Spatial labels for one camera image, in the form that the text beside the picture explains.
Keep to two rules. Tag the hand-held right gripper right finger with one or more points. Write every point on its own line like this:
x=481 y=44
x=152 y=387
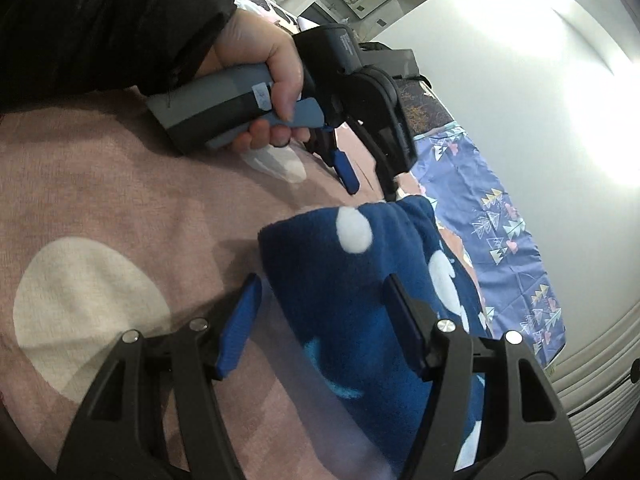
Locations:
x=400 y=321

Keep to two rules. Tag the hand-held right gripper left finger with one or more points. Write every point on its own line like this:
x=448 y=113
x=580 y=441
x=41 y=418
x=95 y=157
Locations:
x=241 y=321

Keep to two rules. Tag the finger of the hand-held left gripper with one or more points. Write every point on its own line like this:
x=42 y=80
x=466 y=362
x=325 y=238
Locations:
x=345 y=170
x=387 y=180

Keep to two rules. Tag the navy star print fleece garment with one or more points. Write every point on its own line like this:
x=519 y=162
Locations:
x=370 y=300

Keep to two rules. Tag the person's left forearm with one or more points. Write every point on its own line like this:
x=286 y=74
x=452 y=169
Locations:
x=110 y=25

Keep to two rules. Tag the dark tree print headboard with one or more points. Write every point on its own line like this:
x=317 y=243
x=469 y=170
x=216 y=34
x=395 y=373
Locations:
x=425 y=107

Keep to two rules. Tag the dark cabinet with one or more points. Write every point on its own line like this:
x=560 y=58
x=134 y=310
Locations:
x=325 y=7

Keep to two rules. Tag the black and white printed cloth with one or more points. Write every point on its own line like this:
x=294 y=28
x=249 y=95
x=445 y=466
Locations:
x=272 y=12

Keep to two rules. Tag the purple tree print sheet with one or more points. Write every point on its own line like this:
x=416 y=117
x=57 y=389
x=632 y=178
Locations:
x=505 y=240

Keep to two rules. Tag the pink polka dot blanket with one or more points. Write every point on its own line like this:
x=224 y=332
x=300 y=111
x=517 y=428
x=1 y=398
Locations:
x=125 y=240

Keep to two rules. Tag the white pleated curtain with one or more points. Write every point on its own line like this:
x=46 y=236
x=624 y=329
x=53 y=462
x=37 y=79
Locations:
x=595 y=385

